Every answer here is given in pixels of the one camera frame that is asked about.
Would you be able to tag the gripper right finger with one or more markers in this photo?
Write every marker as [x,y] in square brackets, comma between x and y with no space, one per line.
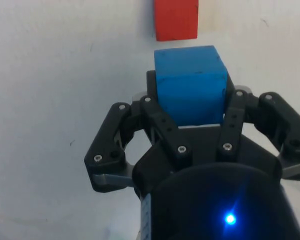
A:
[280,117]

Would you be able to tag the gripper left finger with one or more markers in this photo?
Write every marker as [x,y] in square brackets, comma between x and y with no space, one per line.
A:
[107,140]

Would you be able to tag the blue cube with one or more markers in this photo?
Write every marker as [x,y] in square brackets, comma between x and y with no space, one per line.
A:
[190,95]

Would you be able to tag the red cube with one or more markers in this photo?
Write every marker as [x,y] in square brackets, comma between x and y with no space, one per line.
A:
[176,20]

